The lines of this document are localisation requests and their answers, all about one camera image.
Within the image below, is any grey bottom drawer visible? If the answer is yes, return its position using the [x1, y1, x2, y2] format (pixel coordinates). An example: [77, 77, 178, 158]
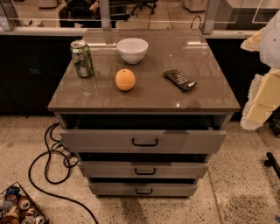
[89, 178, 197, 197]

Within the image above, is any grey drawer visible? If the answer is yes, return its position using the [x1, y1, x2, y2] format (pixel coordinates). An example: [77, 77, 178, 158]
[60, 129, 227, 154]
[79, 153, 208, 179]
[89, 178, 197, 197]

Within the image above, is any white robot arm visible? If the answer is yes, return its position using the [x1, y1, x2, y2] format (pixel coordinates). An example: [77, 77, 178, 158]
[240, 10, 280, 130]

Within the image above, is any grey drawer cabinet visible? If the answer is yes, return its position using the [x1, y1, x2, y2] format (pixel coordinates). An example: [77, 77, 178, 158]
[47, 28, 242, 130]

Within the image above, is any grey middle drawer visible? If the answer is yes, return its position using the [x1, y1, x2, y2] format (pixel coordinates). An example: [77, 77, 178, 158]
[79, 153, 208, 179]

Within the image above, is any grey top drawer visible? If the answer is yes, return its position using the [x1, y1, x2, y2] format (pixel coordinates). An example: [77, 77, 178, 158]
[60, 129, 227, 154]

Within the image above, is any black chair base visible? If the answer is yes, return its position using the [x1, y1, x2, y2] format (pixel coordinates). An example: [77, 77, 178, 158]
[264, 152, 280, 178]

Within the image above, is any dark snack bar packet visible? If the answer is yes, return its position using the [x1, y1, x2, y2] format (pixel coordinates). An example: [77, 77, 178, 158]
[163, 70, 196, 92]

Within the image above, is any white ceramic bowl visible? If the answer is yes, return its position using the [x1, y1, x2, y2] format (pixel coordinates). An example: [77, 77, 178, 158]
[116, 38, 149, 65]

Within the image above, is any orange fruit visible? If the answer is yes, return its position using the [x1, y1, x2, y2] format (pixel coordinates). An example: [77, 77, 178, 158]
[115, 69, 136, 91]

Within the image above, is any black office chair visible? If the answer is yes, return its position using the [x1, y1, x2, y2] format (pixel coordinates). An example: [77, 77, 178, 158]
[130, 0, 158, 16]

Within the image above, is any green soda can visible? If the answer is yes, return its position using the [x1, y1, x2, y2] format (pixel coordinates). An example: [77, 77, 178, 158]
[70, 39, 95, 78]

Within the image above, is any person behind glass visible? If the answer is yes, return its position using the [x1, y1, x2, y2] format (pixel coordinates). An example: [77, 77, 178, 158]
[59, 0, 102, 28]

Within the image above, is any black floor cable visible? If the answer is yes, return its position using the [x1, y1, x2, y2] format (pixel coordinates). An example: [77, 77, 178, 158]
[27, 122, 100, 224]

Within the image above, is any wire basket of cans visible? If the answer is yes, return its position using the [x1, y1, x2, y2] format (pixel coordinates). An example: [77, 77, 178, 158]
[0, 182, 50, 224]

